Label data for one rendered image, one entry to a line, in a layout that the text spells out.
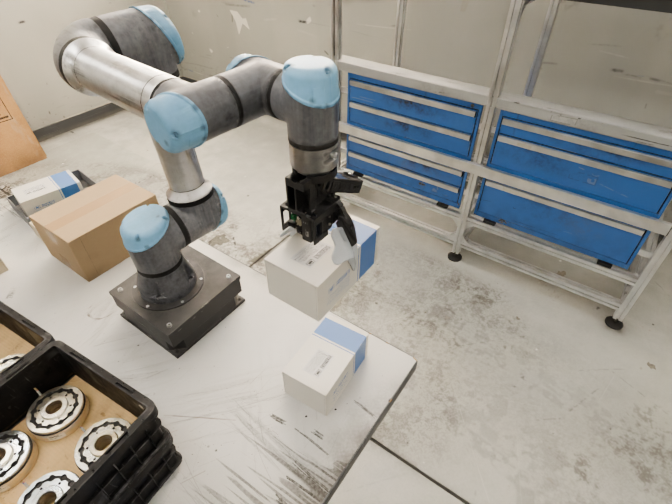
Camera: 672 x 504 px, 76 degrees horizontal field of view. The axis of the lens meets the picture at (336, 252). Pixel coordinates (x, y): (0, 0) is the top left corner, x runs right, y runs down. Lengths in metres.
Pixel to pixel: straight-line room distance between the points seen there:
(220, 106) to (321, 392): 0.64
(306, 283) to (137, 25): 0.58
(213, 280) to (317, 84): 0.77
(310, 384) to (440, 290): 1.44
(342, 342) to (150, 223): 0.54
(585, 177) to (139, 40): 1.74
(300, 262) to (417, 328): 1.44
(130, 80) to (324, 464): 0.81
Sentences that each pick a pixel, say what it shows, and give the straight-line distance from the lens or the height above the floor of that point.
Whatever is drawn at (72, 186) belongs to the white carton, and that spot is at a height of 0.79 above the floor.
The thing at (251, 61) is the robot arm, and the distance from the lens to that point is 0.70.
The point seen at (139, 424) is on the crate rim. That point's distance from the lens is 0.87.
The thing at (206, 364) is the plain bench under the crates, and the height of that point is 0.70.
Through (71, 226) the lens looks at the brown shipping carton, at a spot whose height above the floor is 0.86.
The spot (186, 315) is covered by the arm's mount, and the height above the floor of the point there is 0.80.
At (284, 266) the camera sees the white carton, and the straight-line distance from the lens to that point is 0.75.
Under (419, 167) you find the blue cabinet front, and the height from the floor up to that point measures 0.48.
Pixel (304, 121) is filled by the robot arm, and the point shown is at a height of 1.39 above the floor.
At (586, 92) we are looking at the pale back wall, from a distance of 2.89.
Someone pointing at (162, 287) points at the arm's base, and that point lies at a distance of 1.18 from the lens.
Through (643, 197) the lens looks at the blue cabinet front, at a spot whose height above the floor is 0.67.
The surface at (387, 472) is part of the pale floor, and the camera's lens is 1.78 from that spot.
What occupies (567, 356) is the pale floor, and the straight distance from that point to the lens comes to 2.27.
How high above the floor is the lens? 1.65
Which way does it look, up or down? 41 degrees down
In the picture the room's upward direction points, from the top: straight up
